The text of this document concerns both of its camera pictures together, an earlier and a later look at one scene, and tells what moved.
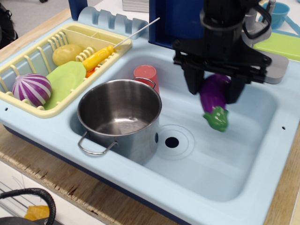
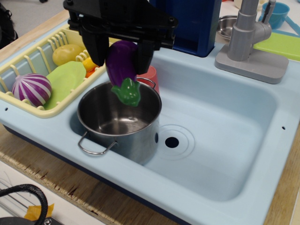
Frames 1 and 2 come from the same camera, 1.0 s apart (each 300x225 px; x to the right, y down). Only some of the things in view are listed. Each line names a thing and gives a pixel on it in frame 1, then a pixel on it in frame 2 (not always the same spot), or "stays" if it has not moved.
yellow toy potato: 65,53 stays
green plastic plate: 64,77 stays
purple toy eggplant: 213,96 to 121,58
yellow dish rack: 40,79 stays
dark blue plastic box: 170,20 stays
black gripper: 221,50 to 136,19
